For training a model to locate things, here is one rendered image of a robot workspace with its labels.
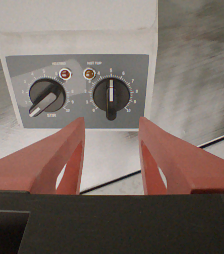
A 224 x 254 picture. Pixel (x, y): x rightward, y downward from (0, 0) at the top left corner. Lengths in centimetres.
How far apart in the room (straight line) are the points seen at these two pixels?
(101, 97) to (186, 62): 11
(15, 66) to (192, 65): 18
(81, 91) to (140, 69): 5
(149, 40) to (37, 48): 9
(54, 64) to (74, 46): 2
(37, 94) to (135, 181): 14
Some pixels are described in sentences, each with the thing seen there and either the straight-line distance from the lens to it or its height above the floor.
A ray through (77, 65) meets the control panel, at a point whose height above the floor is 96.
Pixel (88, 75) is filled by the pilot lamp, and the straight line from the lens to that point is 18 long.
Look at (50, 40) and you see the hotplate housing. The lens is 19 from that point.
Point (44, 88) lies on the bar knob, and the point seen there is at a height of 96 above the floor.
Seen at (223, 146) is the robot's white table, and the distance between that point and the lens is 28.
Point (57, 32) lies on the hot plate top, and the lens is 17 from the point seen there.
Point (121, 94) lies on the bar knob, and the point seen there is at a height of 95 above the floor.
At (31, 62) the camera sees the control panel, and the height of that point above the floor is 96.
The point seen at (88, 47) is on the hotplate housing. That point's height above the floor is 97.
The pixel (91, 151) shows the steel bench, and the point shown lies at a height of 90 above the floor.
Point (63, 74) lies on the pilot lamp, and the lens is 19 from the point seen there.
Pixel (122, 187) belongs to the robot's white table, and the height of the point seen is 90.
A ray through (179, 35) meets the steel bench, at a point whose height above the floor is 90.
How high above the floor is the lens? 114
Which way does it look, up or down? 85 degrees down
